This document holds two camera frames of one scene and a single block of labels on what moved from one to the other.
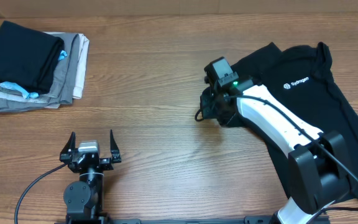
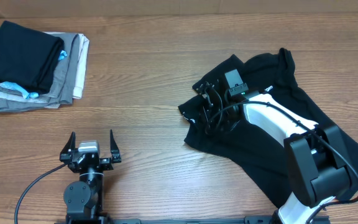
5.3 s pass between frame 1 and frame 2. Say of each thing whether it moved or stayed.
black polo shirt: moved
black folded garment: stayed
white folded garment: stayed
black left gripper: stayed
